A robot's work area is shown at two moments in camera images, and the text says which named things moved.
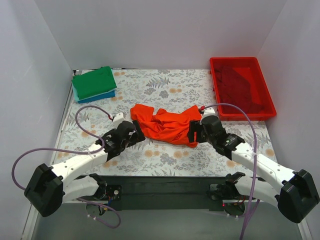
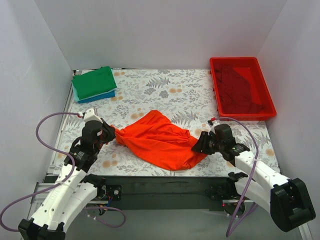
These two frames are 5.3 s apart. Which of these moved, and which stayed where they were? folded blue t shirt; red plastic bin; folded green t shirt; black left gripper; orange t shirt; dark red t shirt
Moved: orange t shirt; black left gripper
Stayed: dark red t shirt; folded blue t shirt; folded green t shirt; red plastic bin
